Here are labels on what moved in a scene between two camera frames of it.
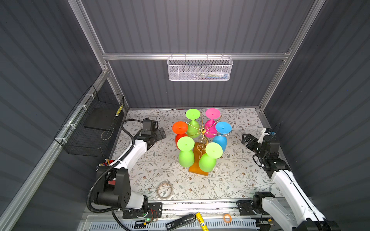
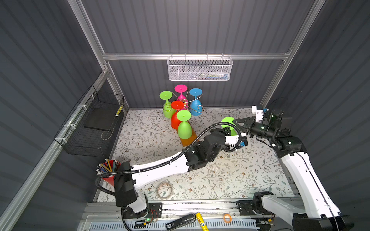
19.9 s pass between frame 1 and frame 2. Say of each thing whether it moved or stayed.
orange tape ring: stayed
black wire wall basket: stayed
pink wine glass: moved
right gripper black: moved
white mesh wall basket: stayed
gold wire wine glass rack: moved
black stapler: stayed
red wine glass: moved
